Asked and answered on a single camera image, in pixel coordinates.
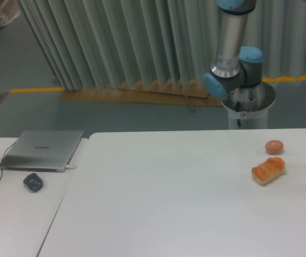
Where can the brown cardboard sheet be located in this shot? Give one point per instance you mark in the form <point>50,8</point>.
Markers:
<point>191,95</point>

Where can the grey green pleated curtain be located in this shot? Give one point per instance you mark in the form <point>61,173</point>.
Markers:
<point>108,43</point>

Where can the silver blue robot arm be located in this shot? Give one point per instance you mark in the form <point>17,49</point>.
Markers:
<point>230,53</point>

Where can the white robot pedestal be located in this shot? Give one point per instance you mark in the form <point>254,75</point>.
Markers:
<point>247,108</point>

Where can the orange bread loaf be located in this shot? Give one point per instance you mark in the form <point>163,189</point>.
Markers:
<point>269,170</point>

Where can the black round controller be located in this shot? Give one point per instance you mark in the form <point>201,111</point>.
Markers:
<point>33,182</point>

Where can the silver closed laptop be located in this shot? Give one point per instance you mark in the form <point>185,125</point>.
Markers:
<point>42,150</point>

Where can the brown egg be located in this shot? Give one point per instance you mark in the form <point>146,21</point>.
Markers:
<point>274,147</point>

